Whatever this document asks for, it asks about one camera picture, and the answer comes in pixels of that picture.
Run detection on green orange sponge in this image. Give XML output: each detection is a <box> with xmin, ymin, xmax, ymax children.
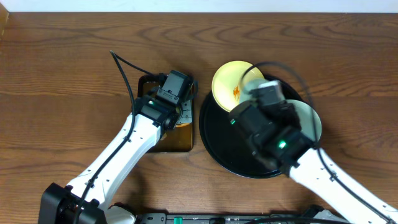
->
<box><xmin>175</xmin><ymin>123</ymin><xmax>190</xmax><ymax>128</ymax></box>

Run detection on yellow plate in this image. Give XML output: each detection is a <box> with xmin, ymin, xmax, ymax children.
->
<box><xmin>211</xmin><ymin>61</ymin><xmax>265</xmax><ymax>112</ymax></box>

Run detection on light green plate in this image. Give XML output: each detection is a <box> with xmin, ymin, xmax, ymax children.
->
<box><xmin>286</xmin><ymin>100</ymin><xmax>322</xmax><ymax>141</ymax></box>
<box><xmin>239</xmin><ymin>79</ymin><xmax>270</xmax><ymax>103</ymax></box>

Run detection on light green plate front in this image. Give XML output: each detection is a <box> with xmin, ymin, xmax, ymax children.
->
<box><xmin>239</xmin><ymin>79</ymin><xmax>270</xmax><ymax>103</ymax></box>

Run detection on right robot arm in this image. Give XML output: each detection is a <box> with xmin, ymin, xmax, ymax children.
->
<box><xmin>229</xmin><ymin>81</ymin><xmax>397</xmax><ymax>223</ymax></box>

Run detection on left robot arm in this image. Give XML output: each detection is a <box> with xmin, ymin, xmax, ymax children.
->
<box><xmin>38</xmin><ymin>90</ymin><xmax>194</xmax><ymax>223</ymax></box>

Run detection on black rectangular water tray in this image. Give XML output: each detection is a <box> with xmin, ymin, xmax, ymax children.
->
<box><xmin>137</xmin><ymin>75</ymin><xmax>193</xmax><ymax>153</ymax></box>

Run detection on black round tray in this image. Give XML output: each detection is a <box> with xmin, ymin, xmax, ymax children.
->
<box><xmin>199</xmin><ymin>80</ymin><xmax>315</xmax><ymax>179</ymax></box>

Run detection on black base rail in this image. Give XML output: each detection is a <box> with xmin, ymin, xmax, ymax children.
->
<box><xmin>136</xmin><ymin>210</ymin><xmax>317</xmax><ymax>224</ymax></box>

